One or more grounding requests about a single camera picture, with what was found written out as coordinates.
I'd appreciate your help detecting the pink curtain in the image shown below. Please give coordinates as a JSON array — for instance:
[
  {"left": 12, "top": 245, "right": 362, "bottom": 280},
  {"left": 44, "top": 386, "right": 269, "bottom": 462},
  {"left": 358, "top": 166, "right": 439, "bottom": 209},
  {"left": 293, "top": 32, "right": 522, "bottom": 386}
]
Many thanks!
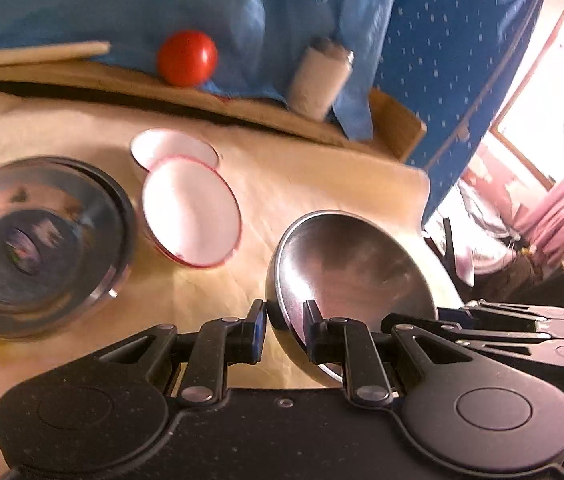
[{"left": 482, "top": 125, "right": 564, "bottom": 271}]

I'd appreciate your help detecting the steel bowl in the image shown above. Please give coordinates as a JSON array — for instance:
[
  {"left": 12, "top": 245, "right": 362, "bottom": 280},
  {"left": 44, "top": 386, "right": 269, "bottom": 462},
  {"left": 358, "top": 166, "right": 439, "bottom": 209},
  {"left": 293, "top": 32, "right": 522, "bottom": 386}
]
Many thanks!
[{"left": 265, "top": 210, "right": 438, "bottom": 388}]

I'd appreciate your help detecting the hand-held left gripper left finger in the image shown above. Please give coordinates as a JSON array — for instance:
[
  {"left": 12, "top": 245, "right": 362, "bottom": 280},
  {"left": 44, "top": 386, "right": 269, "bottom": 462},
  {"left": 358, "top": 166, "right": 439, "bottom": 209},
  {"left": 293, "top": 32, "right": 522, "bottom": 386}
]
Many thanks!
[{"left": 82, "top": 299, "right": 267, "bottom": 407}]

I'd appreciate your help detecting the wooden rolling pin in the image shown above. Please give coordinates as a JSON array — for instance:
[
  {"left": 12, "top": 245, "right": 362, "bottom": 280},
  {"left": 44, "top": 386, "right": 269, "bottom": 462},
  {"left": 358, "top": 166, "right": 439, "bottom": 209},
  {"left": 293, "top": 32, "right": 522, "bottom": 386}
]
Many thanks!
[{"left": 0, "top": 41, "right": 111, "bottom": 70}]

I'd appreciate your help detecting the blue dotted cloth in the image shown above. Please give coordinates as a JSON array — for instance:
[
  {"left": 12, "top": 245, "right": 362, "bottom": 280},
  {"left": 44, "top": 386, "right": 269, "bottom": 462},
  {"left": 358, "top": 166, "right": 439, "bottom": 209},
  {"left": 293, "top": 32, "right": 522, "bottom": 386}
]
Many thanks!
[{"left": 372, "top": 0, "right": 553, "bottom": 226}]

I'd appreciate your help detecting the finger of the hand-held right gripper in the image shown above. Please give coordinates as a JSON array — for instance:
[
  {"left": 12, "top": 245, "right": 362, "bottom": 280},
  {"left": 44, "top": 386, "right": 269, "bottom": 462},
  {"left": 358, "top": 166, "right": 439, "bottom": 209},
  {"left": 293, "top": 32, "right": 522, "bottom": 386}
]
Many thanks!
[
  {"left": 467, "top": 300, "right": 564, "bottom": 322},
  {"left": 382, "top": 312, "right": 553, "bottom": 346}
]

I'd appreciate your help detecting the red tomato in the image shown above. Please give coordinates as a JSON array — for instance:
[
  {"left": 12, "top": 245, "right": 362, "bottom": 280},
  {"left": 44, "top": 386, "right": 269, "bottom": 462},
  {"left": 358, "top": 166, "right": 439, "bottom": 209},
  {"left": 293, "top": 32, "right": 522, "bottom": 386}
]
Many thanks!
[{"left": 156, "top": 30, "right": 219, "bottom": 87}]

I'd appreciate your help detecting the cream cylindrical bottle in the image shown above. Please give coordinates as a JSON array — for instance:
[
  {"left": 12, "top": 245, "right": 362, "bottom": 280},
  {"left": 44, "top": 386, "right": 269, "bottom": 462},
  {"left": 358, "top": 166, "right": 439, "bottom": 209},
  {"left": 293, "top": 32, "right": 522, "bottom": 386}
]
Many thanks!
[{"left": 286, "top": 36, "right": 354, "bottom": 122}]

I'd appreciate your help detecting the white bowl with red rim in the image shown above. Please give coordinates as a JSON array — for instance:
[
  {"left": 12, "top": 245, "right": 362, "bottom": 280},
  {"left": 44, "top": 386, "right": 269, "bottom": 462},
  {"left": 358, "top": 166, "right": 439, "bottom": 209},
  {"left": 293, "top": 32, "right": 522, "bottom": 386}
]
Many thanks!
[
  {"left": 130, "top": 128, "right": 221, "bottom": 176},
  {"left": 142, "top": 156, "right": 243, "bottom": 268}
]

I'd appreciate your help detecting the large steel plate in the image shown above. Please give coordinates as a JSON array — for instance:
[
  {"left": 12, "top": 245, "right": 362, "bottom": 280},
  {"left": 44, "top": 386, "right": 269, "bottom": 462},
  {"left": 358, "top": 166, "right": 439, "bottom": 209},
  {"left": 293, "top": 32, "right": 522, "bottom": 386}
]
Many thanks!
[{"left": 0, "top": 170, "right": 135, "bottom": 342}]

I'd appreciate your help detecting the light blue cloth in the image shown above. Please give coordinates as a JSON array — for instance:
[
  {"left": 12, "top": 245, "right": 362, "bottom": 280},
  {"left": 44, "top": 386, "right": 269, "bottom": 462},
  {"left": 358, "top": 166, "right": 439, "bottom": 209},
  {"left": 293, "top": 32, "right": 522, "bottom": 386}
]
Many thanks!
[{"left": 0, "top": 0, "right": 403, "bottom": 141}]

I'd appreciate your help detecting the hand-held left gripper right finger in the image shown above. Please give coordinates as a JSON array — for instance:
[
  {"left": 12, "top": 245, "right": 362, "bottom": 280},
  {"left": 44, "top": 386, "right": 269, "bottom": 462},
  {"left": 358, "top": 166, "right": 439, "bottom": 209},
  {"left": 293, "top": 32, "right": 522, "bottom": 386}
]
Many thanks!
[{"left": 303, "top": 300, "right": 488, "bottom": 407}]

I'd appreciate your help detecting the wooden board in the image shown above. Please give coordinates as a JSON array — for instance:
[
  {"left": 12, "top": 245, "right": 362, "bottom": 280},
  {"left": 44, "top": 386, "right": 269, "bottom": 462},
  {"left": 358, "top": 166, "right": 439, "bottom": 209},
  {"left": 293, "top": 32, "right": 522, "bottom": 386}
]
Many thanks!
[{"left": 0, "top": 62, "right": 380, "bottom": 153}]

